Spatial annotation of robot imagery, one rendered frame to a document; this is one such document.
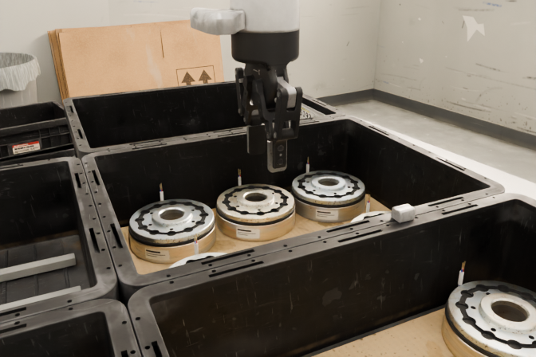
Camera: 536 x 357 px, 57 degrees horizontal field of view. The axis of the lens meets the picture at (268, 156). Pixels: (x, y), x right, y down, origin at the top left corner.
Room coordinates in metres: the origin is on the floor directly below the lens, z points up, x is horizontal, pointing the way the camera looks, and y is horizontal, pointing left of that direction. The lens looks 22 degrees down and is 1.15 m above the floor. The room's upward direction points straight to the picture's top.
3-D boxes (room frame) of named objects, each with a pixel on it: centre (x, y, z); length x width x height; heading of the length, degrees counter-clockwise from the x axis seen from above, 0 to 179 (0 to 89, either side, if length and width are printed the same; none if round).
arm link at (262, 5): (0.54, 0.02, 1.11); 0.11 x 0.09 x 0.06; 114
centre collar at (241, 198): (0.57, 0.02, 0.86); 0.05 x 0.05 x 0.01
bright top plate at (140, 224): (0.53, 0.12, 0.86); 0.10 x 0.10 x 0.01
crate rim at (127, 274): (0.51, -0.01, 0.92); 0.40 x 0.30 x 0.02; 115
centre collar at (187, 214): (0.53, 0.12, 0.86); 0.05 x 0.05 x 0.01
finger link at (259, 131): (0.57, 0.01, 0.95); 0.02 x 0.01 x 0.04; 114
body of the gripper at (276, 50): (0.55, 0.00, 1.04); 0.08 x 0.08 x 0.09
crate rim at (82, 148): (0.78, 0.12, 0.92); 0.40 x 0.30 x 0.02; 115
